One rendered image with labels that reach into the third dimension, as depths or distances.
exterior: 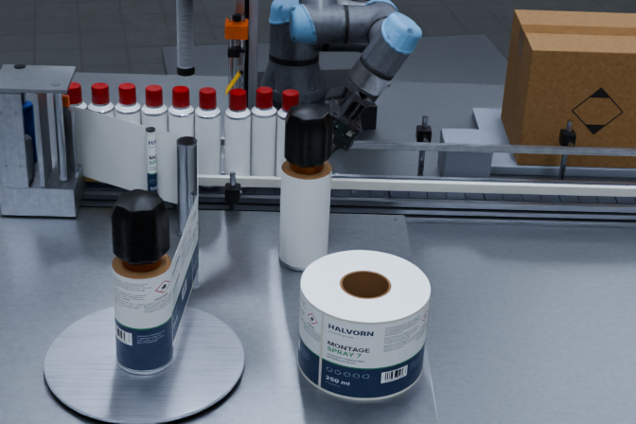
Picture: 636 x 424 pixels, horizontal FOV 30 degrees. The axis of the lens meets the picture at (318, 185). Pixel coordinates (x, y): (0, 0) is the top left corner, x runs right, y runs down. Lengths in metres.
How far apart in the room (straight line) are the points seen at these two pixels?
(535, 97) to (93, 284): 1.02
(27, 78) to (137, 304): 0.61
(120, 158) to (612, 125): 1.05
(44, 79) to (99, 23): 3.46
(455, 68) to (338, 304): 1.44
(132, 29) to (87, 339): 3.74
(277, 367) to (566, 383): 0.48
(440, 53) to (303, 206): 1.24
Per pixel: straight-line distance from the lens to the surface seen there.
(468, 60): 3.19
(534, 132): 2.58
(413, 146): 2.41
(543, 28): 2.62
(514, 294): 2.21
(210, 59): 3.11
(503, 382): 1.99
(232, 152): 2.34
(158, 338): 1.83
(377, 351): 1.79
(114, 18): 5.73
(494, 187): 2.39
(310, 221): 2.07
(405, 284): 1.84
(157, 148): 2.22
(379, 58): 2.23
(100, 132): 2.29
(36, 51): 5.39
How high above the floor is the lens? 2.03
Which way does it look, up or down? 29 degrees down
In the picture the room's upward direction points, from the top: 3 degrees clockwise
